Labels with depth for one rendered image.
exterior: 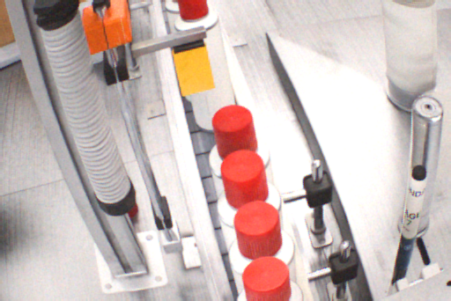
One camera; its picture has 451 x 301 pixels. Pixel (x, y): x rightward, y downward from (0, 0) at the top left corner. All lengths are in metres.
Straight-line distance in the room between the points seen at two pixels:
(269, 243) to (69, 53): 0.20
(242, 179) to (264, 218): 0.04
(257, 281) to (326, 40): 0.58
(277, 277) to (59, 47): 0.22
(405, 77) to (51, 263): 0.53
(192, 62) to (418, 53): 0.32
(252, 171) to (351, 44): 0.48
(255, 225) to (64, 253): 0.41
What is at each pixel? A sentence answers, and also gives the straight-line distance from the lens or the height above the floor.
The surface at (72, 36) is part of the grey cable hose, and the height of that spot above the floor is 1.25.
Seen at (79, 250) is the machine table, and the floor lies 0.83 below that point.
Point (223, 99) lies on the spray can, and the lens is 0.81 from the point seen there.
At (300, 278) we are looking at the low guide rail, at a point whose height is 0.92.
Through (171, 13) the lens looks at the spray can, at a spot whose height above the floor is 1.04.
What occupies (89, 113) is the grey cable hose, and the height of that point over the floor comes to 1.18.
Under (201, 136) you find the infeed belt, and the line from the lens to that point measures 0.84.
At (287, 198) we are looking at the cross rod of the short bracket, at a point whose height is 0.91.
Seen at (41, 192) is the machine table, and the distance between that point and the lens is 0.93.
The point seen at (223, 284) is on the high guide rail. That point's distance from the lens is 0.60.
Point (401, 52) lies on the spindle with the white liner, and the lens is 0.80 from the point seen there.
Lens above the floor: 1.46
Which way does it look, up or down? 45 degrees down
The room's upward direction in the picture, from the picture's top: 12 degrees counter-clockwise
